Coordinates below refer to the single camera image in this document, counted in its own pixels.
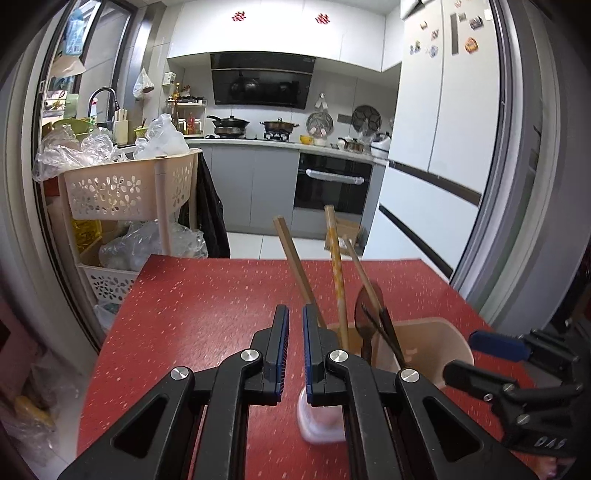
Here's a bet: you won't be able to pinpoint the beige chopstick caddy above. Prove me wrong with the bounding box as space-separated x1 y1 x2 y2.
113 109 130 146

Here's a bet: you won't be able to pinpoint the cardboard box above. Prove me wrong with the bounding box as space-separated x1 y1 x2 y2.
324 217 365 252

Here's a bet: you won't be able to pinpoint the group of fridge magnets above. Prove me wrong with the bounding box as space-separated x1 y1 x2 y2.
409 14 483 58

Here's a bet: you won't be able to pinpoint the black hanging garment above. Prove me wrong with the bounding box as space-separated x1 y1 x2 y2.
179 152 230 259

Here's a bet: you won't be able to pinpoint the plain wooden chopstick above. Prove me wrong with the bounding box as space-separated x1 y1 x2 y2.
274 217 326 328
342 235 384 315

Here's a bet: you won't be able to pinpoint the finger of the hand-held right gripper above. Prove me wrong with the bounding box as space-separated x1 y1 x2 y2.
468 329 580 379
442 360 532 416

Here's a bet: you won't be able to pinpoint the black handled utensil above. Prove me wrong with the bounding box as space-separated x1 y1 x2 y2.
362 302 408 370

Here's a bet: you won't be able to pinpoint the yellow oil bottle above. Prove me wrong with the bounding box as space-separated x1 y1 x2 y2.
71 219 102 252

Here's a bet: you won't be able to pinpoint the blue packet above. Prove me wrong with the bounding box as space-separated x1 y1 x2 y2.
65 7 88 56

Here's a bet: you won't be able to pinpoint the beige plastic utensil holder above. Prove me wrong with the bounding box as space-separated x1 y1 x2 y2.
298 318 475 445

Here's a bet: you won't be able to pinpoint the white hanging plastic bag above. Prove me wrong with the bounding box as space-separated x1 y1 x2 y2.
133 68 155 99

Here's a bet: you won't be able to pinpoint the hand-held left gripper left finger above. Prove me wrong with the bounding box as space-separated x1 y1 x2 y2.
58 305 290 480

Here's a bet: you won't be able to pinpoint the white refrigerator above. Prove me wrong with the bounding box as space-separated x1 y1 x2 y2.
362 0 502 278

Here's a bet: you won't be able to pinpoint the white spice rack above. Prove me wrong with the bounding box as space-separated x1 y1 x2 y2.
168 83 206 137

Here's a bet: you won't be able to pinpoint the black built-in oven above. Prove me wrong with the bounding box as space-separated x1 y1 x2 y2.
293 153 374 215

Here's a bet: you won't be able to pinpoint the dark kitchen faucet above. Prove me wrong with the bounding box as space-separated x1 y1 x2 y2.
88 87 116 130

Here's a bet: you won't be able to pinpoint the black spoon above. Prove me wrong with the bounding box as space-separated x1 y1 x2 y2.
353 282 385 366

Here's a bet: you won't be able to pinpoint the grey sliding door frame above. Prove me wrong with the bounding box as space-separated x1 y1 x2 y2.
9 0 568 356

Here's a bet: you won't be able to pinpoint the round dark divided tray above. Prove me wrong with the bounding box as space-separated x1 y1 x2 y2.
352 104 383 132

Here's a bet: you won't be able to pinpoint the clear crumpled plastic bag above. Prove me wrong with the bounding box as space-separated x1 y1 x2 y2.
32 124 130 181

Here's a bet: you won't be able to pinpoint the round silver steamer rack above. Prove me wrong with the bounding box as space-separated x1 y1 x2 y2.
307 111 333 138

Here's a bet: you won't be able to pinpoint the grey base cabinets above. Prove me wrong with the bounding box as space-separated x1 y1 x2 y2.
198 141 386 241

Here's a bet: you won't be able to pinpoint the white upper cabinets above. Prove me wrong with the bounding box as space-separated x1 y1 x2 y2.
166 0 402 72

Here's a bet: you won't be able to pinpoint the beige tiered storage cart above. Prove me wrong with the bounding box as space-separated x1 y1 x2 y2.
58 148 204 305

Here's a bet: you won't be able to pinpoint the black wok with lid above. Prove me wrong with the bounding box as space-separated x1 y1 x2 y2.
206 114 251 138

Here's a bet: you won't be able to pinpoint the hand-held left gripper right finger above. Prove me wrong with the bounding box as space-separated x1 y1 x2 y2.
302 303 539 480

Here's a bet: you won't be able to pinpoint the white crumpled plastic bag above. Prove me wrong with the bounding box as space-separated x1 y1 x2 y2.
134 113 190 160

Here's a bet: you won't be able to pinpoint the patterned wooden chopstick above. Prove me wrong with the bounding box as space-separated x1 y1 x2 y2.
324 204 349 347

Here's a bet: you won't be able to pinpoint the black range hood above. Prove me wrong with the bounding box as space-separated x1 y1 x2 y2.
210 52 317 110

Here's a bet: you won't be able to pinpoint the white rice cooker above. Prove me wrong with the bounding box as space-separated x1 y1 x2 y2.
370 133 393 160

